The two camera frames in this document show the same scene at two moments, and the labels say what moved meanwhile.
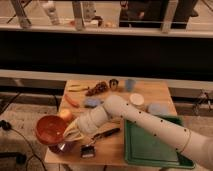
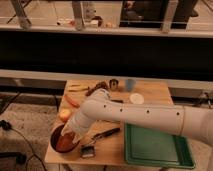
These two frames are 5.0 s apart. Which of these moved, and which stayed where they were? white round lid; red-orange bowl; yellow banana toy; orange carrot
Moved: red-orange bowl
Stayed: yellow banana toy; white round lid; orange carrot
